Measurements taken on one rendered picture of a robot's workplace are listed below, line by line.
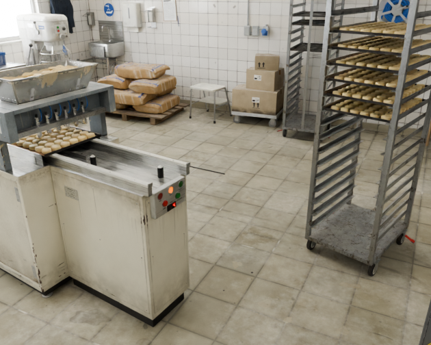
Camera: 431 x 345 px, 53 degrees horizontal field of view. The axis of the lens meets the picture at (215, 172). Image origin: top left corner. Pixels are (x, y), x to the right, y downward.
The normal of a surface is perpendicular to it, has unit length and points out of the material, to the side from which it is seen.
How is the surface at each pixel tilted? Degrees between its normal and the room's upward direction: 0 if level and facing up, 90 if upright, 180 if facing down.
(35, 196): 90
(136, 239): 90
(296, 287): 0
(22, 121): 90
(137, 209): 90
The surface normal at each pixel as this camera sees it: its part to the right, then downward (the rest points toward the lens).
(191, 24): -0.45, 0.37
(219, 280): 0.00, -0.91
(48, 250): 0.83, 0.22
